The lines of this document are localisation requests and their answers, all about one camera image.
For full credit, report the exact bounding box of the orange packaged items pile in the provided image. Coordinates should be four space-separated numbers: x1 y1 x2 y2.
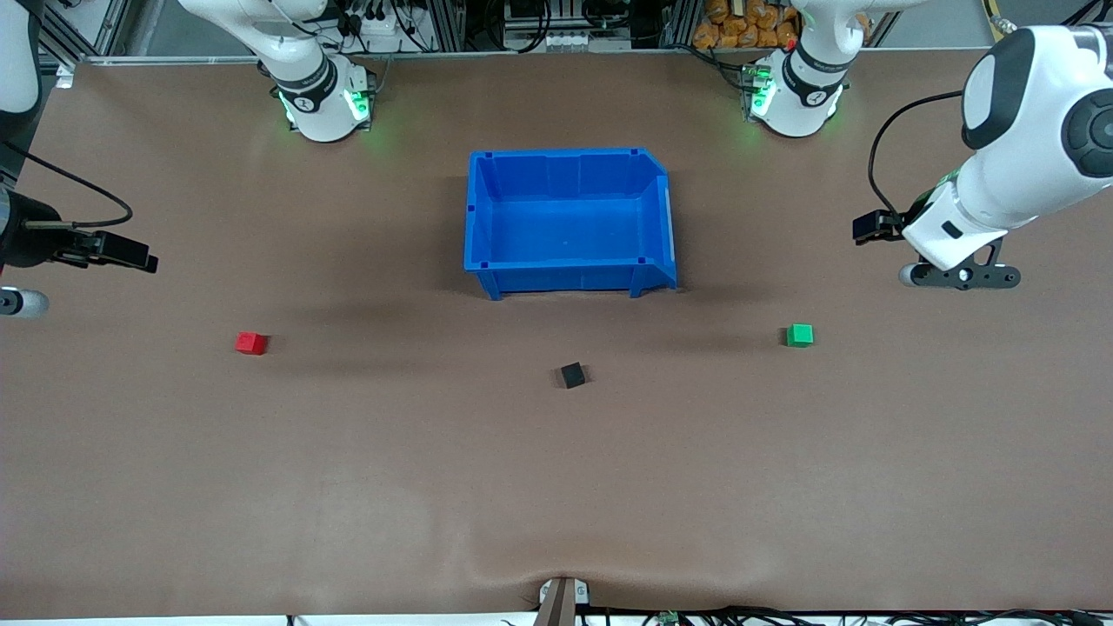
693 0 801 50

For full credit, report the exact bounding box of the blue plastic storage bin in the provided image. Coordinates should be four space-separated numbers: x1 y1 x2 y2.
463 147 678 302

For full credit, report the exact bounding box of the white power strip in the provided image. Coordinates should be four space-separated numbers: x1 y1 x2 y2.
343 4 417 53

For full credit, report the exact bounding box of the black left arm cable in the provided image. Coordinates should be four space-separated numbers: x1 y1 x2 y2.
868 90 966 218

